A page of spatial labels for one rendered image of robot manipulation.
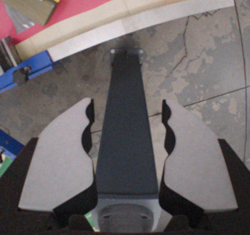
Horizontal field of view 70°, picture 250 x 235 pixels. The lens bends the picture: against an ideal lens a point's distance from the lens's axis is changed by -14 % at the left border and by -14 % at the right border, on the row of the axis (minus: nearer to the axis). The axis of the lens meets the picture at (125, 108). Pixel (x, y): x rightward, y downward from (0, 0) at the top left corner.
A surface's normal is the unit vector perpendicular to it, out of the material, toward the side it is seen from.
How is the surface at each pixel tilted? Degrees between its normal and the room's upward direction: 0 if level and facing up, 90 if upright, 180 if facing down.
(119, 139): 90
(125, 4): 0
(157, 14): 0
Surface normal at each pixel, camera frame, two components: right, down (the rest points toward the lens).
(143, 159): 0.00, -0.85
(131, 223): 0.16, -0.64
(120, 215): -0.18, -0.64
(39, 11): -0.12, 0.65
